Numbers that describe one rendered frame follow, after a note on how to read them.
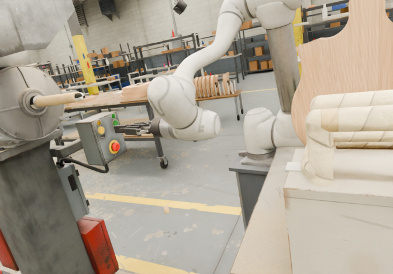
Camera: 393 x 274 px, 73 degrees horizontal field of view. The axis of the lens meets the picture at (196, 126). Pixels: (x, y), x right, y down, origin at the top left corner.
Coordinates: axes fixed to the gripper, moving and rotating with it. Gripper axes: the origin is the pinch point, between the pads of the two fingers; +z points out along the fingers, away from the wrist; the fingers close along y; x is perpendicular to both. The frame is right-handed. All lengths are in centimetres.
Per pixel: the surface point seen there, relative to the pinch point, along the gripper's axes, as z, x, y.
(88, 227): 29, -46, -8
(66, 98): -4.8, 18.0, -24.0
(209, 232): 10, -107, 70
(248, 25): 176, 75, 944
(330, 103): -74, 13, -33
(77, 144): 22.1, -4.6, -5.1
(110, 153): 12.0, -11.5, 1.9
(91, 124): 12.6, 3.3, -3.2
